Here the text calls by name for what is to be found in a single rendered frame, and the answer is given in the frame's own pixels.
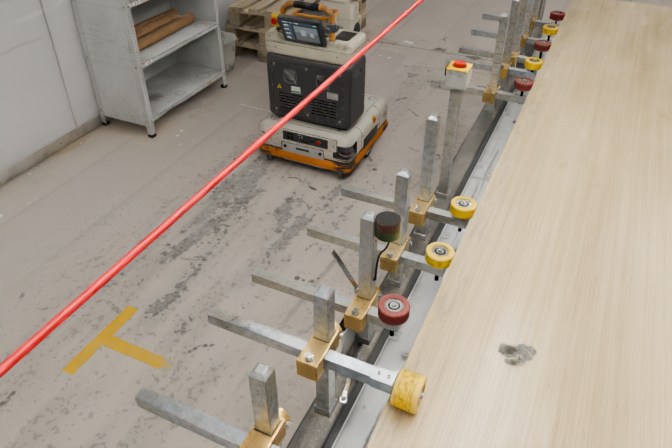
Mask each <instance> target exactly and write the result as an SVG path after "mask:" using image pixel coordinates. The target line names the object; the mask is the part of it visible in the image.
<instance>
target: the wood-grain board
mask: <svg viewBox="0 0 672 448"><path fill-rule="evenodd" d="M502 343H506V344H510V345H516V344H518V343H523V344H525V345H527V346H533V347H534V348H535V349H536V351H537V354H536V355H535V356H533V359H532V360H530V361H526V362H525V366H524V365H517V366H514V365H511V364H506V363H504V359H505V355H504V356H503V355H502V354H500V353H498V350H497V349H499V347H500V344H502ZM403 368H405V369H407V370H410V371H413V372H416V373H418V374H421V375H424V376H426V377H427V384H426V388H425V392H424V397H423V399H422V402H421V405H420V407H419V409H418V411H417V413H416V414H412V413H409V412H407V411H404V410H401V409H399V408H396V407H394V406H392V405H391V404H390V398H391V395H390V397H389V399H388V401H387V403H386V405H385V408H384V410H383V412H382V414H381V416H380V419H379V421H378V423H377V425H376V427H375V429H374V432H373V434H372V436H371V438H370V440H369V442H368V445H367V447H366V448H672V7H666V6H658V5H650V4H641V3H633V2H625V1H617V0H572V1H571V3H570V6H569V8H568V10H567V12H566V14H565V16H564V19H563V21H562V23H561V25H560V27H559V29H558V32H557V34H556V36H555V38H554V40H553V43H552V45H551V47H550V49H549V51H548V53H547V56H546V58H545V60H544V62H543V64H542V66H541V69H540V71H539V73H538V75H537V77H536V79H535V82H534V84H533V86H532V88H531V90H530V93H529V95H528V97H527V99H526V101H525V103H524V106H523V108H522V110H521V112H520V114H519V116H518V119H517V121H516V123H515V125H514V127H513V129H512V132H511V134H510V136H509V138H508V140H507V142H506V145H505V147H504V149H503V151H502V153H501V156H500V158H499V160H498V162H497V164H496V166H495V169H494V171H493V173H492V175H491V177H490V179H489V182H488V184H487V186H486V188H485V190H484V192H483V195H482V197H481V199H480V201H479V203H478V206H477V208H476V210H475V212H474V214H473V216H472V219H471V221H470V223H469V225H468V227H467V229H466V232H465V234H464V236H463V238H462V240H461V242H460V245H459V247H458V249H457V251H456V253H455V256H454V258H453V260H452V262H451V264H450V266H449V269H448V271H447V273H446V275H445V277H444V279H443V282H442V284H441V286H440V288H439V290H438V292H437V295H436V297H435V299H434V301H433V303H432V305H431V308H430V310H429V312H428V314H427V316H426V319H425V321H424V323H423V325H422V327H421V329H420V332H419V334H418V336H417V338H416V340H415V342H414V345H413V347H412V349H411V351H410V353H409V355H408V358H407V360H406V362H405V364H404V366H403Z"/></svg>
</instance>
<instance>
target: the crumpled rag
mask: <svg viewBox="0 0 672 448"><path fill-rule="evenodd" d="M497 350H498V353H500V354H502V355H503V356H504V355H505V359H504V363H506V364H511V365H514V366H517V365H524V366H525V362H526V361H530V360H532V359H533V356H535V355H536V354H537V351H536V349H535V348H534V347H533V346H527V345H525V344H523V343H518V344H516V345H510V344H506V343H502V344H500V347H499V349H497Z"/></svg>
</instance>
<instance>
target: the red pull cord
mask: <svg viewBox="0 0 672 448"><path fill-rule="evenodd" d="M423 1H424V0H417V1H416V2H415V3H414V4H413V5H412V6H411V7H409V8H408V9H407V10H406V11H405V12H404V13H403V14H401V15H400V16H399V17H398V18H397V19H396V20H394V21H393V22H392V23H391V24H390V25H389V26H388V27H386V28H385V29H384V30H383V31H382V32H381V33H380V34H378V35H377V36H376V37H375V38H374V39H373V40H372V41H370V42H369V43H368V44H367V45H366V46H365V47H363V48H362V49H361V50H360V51H359V52H358V53H357V54H355V55H354V56H353V57H352V58H351V59H350V60H349V61H347V62H346V63H345V64H344V65H343V66H342V67H341V68H339V69H338V70H337V71H336V72H335V73H334V74H332V75H331V76H330V77H329V78H328V79H327V80H326V81H324V82H323V83H322V84H321V85H320V86H319V87H318V88H316V89H315V90H314V91H313V92H312V93H311V94H309V95H308V96H307V97H306V98H305V99H304V100H303V101H301V102H300V103H299V104H298V105H297V106H296V107H295V108H293V109H292V110H291V111H290V112H289V113H288V114H287V115H285V116H284V117H283V118H282V119H281V120H280V121H278V122H277V123H276V124H275V125H274V126H273V127H272V128H270V129H269V130H268V131H267V132H266V133H265V134H264V135H262V136H261V137H260V138H259V139H258V140H257V141H256V142H254V143H253V144H252V145H251V146H250V147H249V148H247V149H246V150H245V151H244V152H243V153H242V154H241V155H239V156H238V157H237V158H236V159H235V160H234V161H233V162H231V163H230V164H229V165H228V166H227V167H226V168H225V169H223V170H222V171H221V172H220V173H219V174H218V175H216V176H215V177H214V178H213V179H212V180H211V181H210V182H208V183H207V184H206V185H205V186H204V187H203V188H202V189H200V190H199V191H198V192H197V193H196V194H195V195H193V196H192V197H191V198H190V199H189V200H188V201H187V202H185V203H184V204H183V205H182V206H181V207H180V208H179V209H177V210H176V211H175V212H174V213H173V214H172V215H171V216H169V217H168V218H167V219H166V220H165V221H164V222H162V223H161V224H160V225H159V226H158V227H157V228H156V229H154V230H153V231H152V232H151V233H150V234H149V235H148V236H146V237H145V238H144V239H143V240H142V241H141V242H140V243H138V244H137V245H136V246H135V247H134V248H133V249H131V250H130V251H129V252H128V253H127V254H126V255H125V256H123V257H122V258H121V259H120V260H119V261H118V262H117V263H115V264H114V265H113V266H112V267H111V268H110V269H108V270H107V271H106V272H105V273H104V274H103V275H102V276H100V277H99V278H98V279H97V280H96V281H95V282H94V283H92V284H91V285H90V286H89V287H88V288H87V289H86V290H84V291H83V292H82V293H81V294H80V295H79V296H77V297H76V298H75V299H74V300H73V301H72V302H71V303H69V304H68V305H67V306H66V307H65V308H64V309H63V310H61V311H60V312H59V313H58V314H57V315H56V316H55V317H53V318H52V319H51V320H50V321H49V322H48V323H46V324H45V325H44V326H43V327H42V328H41V329H40V330H38V331H37V332H36V333H35V334H34V335H33V336H32V337H30V338H29V339H28V340H27V341H26V342H25V343H24V344H22V345H21V346H20V347H19V348H18V349H17V350H15V351H14V352H13V353H12V354H11V355H10V356H9V357H7V358H6V359H5V360H4V361H3V362H2V363H1V364H0V378H1V377H2V376H3V375H5V374H6V373H7V372H8V371H9V370H10V369H11V368H12V367H14V366H15V365H16V364H17V363H18V362H19V361H20V360H21V359H23V358H24V357H25V356H26V355H27V354H28V353H29V352H30V351H31V350H33V349H34V348H35V347H36V346H37V345H38V344H39V343H40V342H42V341H43V340H44V339H45V338H46V337H47V336H48V335H49V334H51V333H52V332H53V331H54V330H55V329H56V328H57V327H58V326H60V325H61V324H62V323H63V322H64V321H65V320H66V319H67V318H68V317H70V316H71V315H72V314H73V313H74V312H75V311H76V310H77V309H79V308H80V307H81V306H82V305H83V304H84V303H85V302H86V301H88V300H89V299H90V298H91V297H92V296H93V295H94V294H95V293H96V292H98V291H99V290H100V289H101V288H102V287H103V286H104V285H105V284H107V283H108V282H109V281H110V280H111V279H112V278H113V277H114V276H116V275H117V274H118V273H119V272H120V271H121V270H122V269H123V268H125V267H126V266H127V265H128V264H129V263H130V262H131V261H132V260H133V259H135V258H136V257H137V256H138V255H139V254H140V253H141V252H142V251H144V250H145V249H146V248H147V247H148V246H149V245H150V244H151V243H153V242H154V241H155V240H156V239H157V238H158V237H159V236H160V235H161V234H163V233H164V232H165V231H166V230H167V229H168V228H169V227H170V226H172V225H173V224H174V223H175V222H176V221H177V220H178V219H179V218H181V217H182V216H183V215H184V214H185V213H186V212H187V211H188V210H190V209H191V208H192V207H193V206H194V205H195V204H196V203H197V202H198V201H200V200H201V199H202V198H203V197H204V196H205V195H206V194H207V193H209V192H210V191H211V190H212V189H213V188H214V187H215V186H216V185H218V184H219V183H220V182H221V181H222V180H223V179H224V178H225V177H226V176H228V175H229V174H230V173H231V172H232V171H233V170H234V169H235V168H237V167H238V166H239V165H240V164H241V163H242V162H243V161H244V160H246V159H247V158H248V157H249V156H250V155H251V154H252V153H253V152H255V151H256V150H257V149H258V148H259V147H260V146H261V145H262V144H263V143H265V142H266V141H267V140H268V139H269V138H270V137H271V136H272V135H274V134H275V133H276V132H277V131H278V130H279V129H280V128H281V127H283V126H284V125H285V124H286V123H287V122H288V121H289V120H290V119H291V118H293V117H294V116H295V115H296V114H297V113H298V112H299V111H300V110H302V109H303V108H304V107H305V106H306V105H307V104H308V103H309V102H311V101H312V100H313V99H314V98H315V97H316V96H317V95H318V94H319V93H321V92H322V91H323V90H324V89H325V88H326V87H327V86H328V85H330V84H331V83H332V82H333V81H334V80H335V79H336V78H337V77H339V76H340V75H341V74H342V73H343V72H344V71H345V70H346V69H348V68H349V67H350V66H351V65H352V64H353V63H354V62H355V61H356V60H358V59H359V58H360V57H361V56H362V55H363V54H364V53H365V52H367V51H368V50H369V49H370V48H371V47H372V46H373V45H374V44H376V43H377V42H378V41H379V40H380V39H381V38H382V37H383V36H384V35H386V34H387V33H388V32H389V31H390V30H391V29H392V28H393V27H395V26H396V25H397V24H398V23H399V22H400V21H401V20H402V19H404V18H405V17H406V16H407V15H408V14H409V13H410V12H411V11H413V10H414V9H415V8H416V7H417V6H418V5H419V4H420V3H421V2H423Z"/></svg>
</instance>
